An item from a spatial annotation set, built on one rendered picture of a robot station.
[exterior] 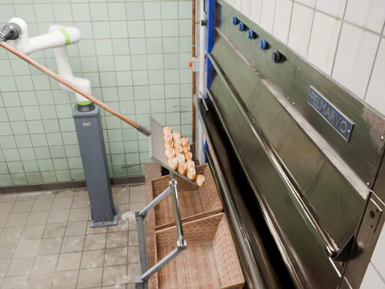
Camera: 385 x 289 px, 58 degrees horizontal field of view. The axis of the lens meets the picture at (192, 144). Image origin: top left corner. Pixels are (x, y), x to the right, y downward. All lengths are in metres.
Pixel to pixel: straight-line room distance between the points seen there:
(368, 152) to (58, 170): 3.51
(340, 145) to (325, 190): 0.15
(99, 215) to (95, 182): 0.40
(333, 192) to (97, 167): 2.46
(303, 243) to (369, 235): 0.38
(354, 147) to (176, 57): 2.66
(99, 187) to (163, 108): 1.01
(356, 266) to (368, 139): 0.31
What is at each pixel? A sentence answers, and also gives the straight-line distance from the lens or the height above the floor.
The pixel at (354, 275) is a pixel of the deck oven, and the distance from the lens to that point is 0.99.
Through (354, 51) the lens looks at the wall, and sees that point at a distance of 0.89.
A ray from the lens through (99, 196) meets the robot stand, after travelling 3.39.
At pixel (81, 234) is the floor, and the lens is 3.56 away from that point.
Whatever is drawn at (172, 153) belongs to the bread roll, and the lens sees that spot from 2.23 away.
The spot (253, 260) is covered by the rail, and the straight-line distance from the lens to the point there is 1.32.
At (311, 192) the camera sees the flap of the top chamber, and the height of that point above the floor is 1.76.
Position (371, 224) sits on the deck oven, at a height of 1.87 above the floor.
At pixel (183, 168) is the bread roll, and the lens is 2.18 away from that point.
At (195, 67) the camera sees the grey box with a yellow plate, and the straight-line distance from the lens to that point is 3.08.
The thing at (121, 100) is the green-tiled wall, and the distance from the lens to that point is 3.54.
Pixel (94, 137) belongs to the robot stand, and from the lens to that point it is 3.03.
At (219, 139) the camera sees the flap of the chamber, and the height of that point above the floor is 1.40.
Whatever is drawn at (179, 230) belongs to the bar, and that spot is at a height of 1.17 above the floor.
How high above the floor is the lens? 2.41
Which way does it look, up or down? 31 degrees down
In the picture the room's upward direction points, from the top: straight up
